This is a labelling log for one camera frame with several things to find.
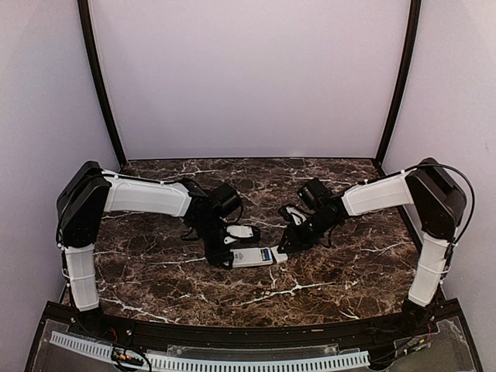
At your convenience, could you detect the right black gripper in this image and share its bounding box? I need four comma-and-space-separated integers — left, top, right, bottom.
277, 211, 336, 253

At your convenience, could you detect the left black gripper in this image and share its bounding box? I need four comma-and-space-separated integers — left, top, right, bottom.
191, 216, 234, 268

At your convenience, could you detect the white battery cover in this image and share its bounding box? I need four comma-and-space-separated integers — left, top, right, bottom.
270, 246, 288, 264

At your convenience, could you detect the white remote control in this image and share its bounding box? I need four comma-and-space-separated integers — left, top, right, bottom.
232, 247, 274, 268

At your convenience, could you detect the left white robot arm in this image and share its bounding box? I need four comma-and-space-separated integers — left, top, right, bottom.
56, 161, 241, 338

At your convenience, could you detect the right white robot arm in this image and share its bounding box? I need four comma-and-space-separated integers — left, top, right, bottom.
277, 157, 475, 308

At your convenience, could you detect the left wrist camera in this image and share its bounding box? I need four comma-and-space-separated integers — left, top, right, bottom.
223, 224, 260, 245

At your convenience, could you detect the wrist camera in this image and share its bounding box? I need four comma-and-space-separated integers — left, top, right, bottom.
223, 224, 260, 245
278, 204, 310, 226

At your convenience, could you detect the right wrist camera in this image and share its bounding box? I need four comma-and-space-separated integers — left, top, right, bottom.
278, 204, 310, 226

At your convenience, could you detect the white slotted cable duct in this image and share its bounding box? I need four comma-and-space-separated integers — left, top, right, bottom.
50, 331, 370, 371

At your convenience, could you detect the black front rail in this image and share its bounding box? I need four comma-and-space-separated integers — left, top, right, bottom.
42, 300, 462, 352

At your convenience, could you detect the right black frame post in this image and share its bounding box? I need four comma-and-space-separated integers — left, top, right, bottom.
375, 0, 422, 165

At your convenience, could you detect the black frame post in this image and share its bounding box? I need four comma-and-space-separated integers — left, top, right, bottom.
375, 0, 422, 165
77, 0, 127, 167

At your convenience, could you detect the left black frame post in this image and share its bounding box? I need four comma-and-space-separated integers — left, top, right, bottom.
77, 0, 127, 167

